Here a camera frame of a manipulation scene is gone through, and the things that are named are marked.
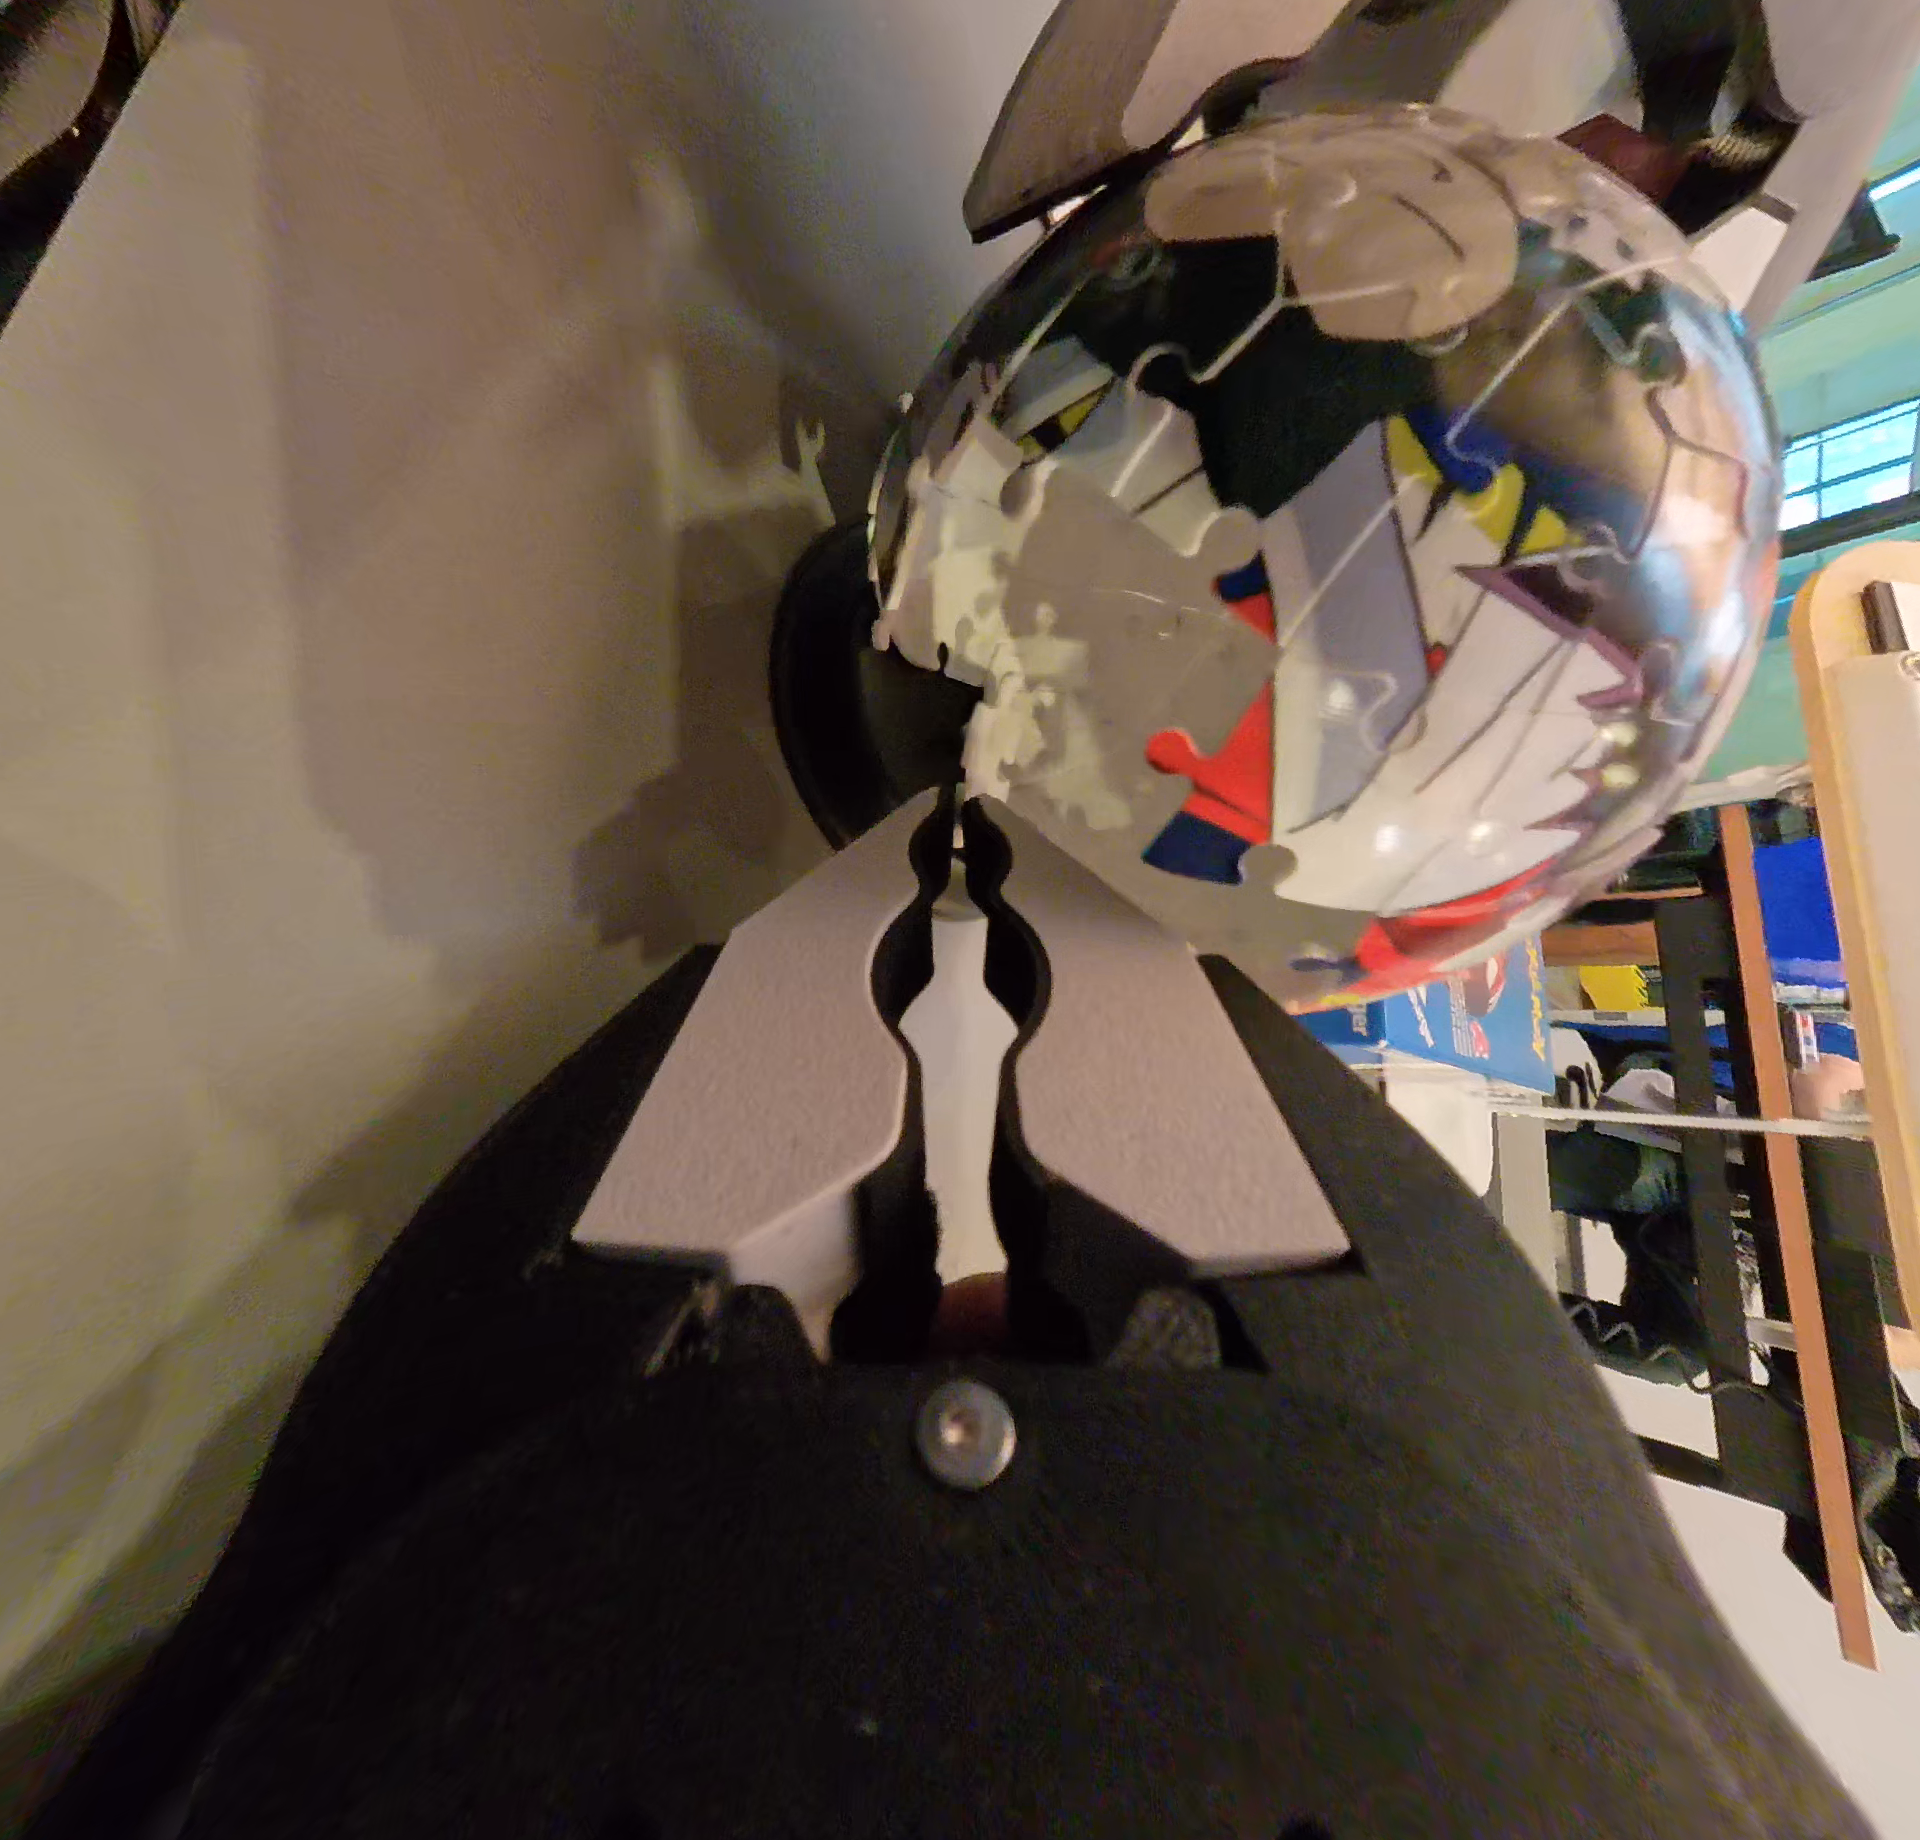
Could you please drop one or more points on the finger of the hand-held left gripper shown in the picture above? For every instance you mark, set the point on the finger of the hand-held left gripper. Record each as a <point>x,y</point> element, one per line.
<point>1801,237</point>
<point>1081,56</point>

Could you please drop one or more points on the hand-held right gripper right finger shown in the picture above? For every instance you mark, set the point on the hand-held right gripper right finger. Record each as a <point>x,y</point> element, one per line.
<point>1170,1106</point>

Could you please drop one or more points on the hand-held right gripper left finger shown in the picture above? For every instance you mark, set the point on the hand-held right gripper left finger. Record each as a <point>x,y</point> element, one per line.
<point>751,1091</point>

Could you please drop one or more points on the white puzzle piece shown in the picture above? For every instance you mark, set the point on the white puzzle piece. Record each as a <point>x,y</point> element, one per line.
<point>951,1091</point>

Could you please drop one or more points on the colourful puzzle ball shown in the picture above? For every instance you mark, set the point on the colourful puzzle ball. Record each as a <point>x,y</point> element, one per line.
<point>1425,521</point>

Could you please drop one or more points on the blue puzzle box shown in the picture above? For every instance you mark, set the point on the blue puzzle box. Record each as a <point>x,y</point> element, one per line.
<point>1471,1032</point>

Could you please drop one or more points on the black ball stand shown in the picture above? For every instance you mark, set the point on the black ball stand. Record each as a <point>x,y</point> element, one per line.
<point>840,702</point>

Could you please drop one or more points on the brown office desk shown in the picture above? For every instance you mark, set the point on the brown office desk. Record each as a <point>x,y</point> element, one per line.
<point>1786,1196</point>

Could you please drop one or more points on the blue plastic bin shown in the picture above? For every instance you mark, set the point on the blue plastic bin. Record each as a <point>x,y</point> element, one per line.
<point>1791,911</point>

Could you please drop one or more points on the pale wooden frame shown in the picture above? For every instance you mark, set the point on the pale wooden frame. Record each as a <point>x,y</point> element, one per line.
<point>1861,822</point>

